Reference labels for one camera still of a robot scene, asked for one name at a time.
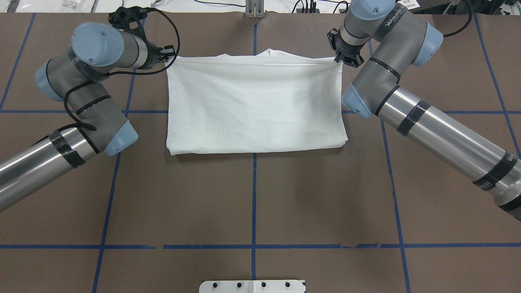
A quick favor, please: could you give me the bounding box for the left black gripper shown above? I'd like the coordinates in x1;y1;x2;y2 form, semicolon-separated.
147;43;176;69

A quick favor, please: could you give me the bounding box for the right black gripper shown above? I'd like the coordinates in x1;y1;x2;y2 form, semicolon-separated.
327;28;364;68

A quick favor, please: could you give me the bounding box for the white printed t-shirt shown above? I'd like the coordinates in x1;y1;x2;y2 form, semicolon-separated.
166;49;348;155

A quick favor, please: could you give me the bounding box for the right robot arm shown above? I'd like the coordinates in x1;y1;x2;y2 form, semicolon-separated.
327;0;520;220

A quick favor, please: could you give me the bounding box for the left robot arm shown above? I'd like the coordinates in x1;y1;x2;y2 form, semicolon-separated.
1;22;179;211

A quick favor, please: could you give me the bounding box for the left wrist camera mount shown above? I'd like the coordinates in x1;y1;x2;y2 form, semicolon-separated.
108;6;149;33

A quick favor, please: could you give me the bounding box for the aluminium frame post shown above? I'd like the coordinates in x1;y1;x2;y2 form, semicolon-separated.
245;0;265;19

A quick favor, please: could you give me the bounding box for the white camera mast pillar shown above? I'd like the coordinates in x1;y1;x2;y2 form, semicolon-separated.
199;280;306;293

